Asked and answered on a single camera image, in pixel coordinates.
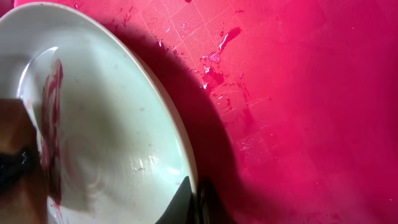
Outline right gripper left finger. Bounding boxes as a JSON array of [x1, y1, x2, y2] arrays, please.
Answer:
[[155, 176, 195, 224]]

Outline white plate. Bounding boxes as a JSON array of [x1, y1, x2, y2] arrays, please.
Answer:
[[1, 2, 198, 223]]

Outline red plastic tray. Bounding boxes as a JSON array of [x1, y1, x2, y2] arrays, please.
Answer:
[[14, 0, 398, 224]]

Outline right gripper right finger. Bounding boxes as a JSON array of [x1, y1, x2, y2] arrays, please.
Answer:
[[198, 179, 236, 224]]

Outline green yellow sponge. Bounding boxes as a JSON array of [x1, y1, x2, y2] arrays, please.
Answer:
[[1, 98, 49, 223]]

